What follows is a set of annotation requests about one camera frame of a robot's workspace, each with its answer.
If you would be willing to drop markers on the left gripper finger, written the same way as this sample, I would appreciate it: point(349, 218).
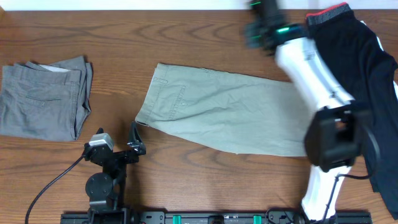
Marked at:
point(135, 141)
point(100, 131)

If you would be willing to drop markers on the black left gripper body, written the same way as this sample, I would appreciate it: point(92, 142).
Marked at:
point(121, 155)

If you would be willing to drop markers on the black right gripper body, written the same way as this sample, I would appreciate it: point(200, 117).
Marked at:
point(252, 38)

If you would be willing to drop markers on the light khaki shorts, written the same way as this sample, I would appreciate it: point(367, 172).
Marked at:
point(228, 112)

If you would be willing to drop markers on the black garment with red waistband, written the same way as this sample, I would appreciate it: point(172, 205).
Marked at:
point(353, 53)

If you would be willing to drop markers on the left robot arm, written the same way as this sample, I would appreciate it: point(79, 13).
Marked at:
point(106, 188)

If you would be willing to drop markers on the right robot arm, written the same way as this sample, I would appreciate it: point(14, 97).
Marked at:
point(340, 127)

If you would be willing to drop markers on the folded grey trousers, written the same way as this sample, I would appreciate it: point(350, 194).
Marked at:
point(49, 102)

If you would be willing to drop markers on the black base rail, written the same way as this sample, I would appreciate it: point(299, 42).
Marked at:
point(202, 217)

